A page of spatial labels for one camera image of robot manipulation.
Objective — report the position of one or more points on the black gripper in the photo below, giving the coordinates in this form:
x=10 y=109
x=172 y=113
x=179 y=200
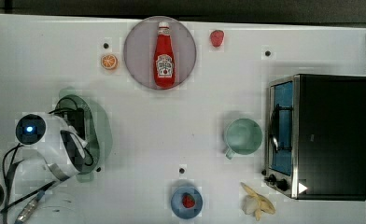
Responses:
x=73 y=121

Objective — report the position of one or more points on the mint green plastic strainer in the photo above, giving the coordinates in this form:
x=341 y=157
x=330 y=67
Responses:
x=96 y=127

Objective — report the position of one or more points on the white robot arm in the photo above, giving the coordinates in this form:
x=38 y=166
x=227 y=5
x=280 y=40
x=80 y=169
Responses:
x=57 y=153

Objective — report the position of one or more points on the orange slice toy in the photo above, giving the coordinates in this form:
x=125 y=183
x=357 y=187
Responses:
x=109 y=61

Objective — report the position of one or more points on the grey round plate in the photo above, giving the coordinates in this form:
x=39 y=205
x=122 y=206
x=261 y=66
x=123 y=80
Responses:
x=140 y=47

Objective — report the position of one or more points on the red ketchup bottle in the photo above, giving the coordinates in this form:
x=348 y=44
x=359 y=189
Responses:
x=164 y=59

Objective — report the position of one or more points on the strawberry in blue bowl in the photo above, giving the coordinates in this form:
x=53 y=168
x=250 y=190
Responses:
x=188 y=200

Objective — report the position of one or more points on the blue bowl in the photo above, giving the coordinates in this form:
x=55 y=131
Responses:
x=176 y=202

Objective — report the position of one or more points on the red strawberry toy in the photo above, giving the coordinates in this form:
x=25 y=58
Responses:
x=216 y=38

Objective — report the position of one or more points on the mint green mug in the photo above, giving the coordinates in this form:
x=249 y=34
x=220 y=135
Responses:
x=243 y=137

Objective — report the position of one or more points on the peeled banana toy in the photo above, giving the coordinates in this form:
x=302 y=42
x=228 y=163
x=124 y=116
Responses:
x=256 y=204

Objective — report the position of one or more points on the silver toaster oven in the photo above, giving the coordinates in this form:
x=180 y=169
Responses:
x=316 y=137

